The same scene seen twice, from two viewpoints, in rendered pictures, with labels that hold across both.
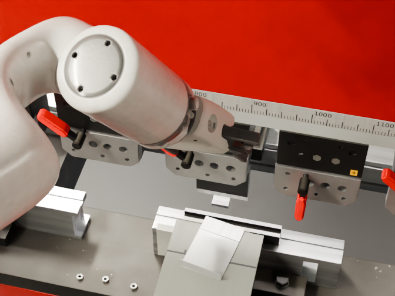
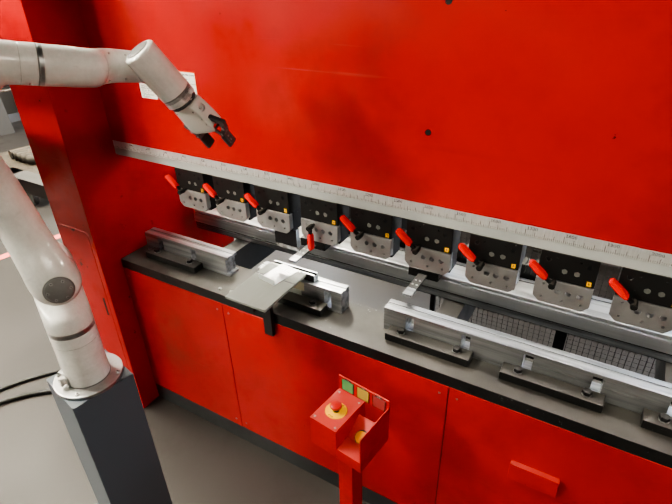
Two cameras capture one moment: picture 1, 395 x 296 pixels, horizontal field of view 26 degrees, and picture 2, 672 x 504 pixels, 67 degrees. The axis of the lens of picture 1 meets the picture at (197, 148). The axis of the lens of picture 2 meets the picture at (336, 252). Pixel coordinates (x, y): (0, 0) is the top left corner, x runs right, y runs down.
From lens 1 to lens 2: 0.99 m
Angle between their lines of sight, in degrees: 23
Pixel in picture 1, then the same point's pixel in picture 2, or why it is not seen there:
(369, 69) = (329, 154)
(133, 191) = not seen: hidden behind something
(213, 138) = (201, 114)
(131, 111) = (146, 67)
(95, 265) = (230, 286)
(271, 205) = not seen: hidden behind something
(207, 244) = (276, 272)
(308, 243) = (330, 284)
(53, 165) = (101, 65)
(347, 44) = (318, 139)
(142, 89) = (151, 58)
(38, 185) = (91, 68)
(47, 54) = not seen: hidden behind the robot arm
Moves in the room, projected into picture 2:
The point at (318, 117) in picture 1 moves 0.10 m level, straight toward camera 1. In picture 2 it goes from (313, 185) to (297, 196)
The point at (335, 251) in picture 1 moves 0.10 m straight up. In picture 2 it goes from (341, 289) to (341, 266)
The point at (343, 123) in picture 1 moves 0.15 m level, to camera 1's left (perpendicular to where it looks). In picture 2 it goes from (324, 188) to (282, 184)
